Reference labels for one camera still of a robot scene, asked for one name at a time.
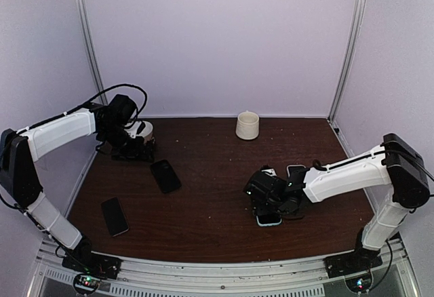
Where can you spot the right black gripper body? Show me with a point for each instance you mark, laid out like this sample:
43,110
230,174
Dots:
268,209

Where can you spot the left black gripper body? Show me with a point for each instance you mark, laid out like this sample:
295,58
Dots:
131,152

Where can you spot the lavender phone case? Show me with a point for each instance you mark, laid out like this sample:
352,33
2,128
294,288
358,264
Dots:
293,169

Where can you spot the light blue phone case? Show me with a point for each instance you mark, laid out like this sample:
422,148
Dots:
269,224

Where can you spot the black smartphone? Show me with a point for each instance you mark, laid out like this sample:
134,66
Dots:
114,217
165,176
269,220

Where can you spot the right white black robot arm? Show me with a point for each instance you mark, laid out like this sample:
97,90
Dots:
393,163

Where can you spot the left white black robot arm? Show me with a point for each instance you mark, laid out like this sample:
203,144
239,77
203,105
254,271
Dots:
56,149

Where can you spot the black smartphone under blue case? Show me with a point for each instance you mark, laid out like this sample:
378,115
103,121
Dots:
165,176

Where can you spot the black smartphone under stack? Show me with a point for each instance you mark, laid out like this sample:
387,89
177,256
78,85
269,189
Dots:
114,217

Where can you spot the cream ribbed cup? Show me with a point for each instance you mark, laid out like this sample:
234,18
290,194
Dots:
247,127

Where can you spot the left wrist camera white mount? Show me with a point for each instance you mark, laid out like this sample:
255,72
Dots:
136,129

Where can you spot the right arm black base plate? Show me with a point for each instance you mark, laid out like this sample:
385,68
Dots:
351,262

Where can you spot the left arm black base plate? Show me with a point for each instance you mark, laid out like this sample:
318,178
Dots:
101,266

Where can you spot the aluminium front rail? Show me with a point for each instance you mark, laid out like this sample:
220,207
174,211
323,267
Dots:
297,277

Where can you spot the left aluminium corner post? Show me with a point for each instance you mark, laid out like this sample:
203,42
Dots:
89,45

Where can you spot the aluminium corner post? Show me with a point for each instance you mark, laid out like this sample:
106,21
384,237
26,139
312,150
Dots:
357,20
89,45

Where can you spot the right aluminium corner post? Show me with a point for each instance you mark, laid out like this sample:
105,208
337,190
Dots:
357,20

